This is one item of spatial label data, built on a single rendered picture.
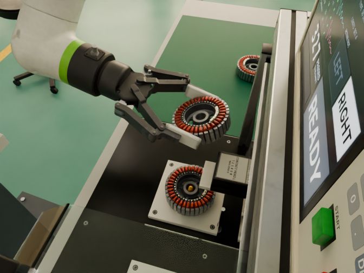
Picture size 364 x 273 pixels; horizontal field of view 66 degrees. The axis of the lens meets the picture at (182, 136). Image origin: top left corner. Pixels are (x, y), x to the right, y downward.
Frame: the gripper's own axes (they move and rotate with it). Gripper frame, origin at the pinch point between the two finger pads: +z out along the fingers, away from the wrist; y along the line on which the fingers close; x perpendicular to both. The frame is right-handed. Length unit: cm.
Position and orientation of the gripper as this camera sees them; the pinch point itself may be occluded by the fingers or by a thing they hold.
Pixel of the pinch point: (199, 118)
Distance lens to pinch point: 55.3
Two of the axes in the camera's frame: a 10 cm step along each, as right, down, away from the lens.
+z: 9.1, 4.1, -0.3
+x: -2.2, 5.6, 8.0
